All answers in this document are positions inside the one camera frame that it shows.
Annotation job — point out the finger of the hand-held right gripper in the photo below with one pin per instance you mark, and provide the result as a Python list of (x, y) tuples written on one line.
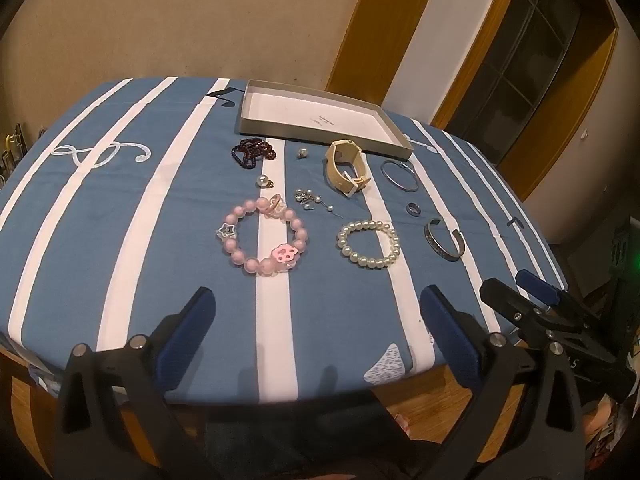
[(542, 292), (507, 302)]

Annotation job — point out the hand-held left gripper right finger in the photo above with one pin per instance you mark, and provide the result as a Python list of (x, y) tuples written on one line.
[(450, 340)]

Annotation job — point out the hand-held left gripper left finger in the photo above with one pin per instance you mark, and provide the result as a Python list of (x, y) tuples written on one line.
[(187, 340)]

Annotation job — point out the pearl drop earring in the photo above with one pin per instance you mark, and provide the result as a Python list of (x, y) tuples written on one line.
[(262, 180)]

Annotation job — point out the thin silver bangle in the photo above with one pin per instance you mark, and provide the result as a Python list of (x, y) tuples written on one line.
[(384, 174)]

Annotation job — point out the silver dangle earrings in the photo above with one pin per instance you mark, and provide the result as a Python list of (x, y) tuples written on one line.
[(306, 197)]

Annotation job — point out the cream wrist watch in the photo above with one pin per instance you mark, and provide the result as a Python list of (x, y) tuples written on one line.
[(335, 175)]

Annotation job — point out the grey cardboard tray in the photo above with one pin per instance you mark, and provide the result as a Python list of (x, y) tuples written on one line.
[(310, 115)]

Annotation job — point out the person's bare foot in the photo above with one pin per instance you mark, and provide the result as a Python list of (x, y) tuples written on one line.
[(404, 424)]

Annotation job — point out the blue white striped tablecloth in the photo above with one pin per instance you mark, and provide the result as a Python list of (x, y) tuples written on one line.
[(125, 210)]

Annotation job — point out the dark glass door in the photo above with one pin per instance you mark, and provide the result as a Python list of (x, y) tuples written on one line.
[(525, 60)]

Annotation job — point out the stand with small metal items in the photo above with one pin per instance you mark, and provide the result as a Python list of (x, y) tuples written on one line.
[(11, 152)]

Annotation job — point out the wooden frame of glass door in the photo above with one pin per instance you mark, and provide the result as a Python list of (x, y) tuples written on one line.
[(595, 85)]

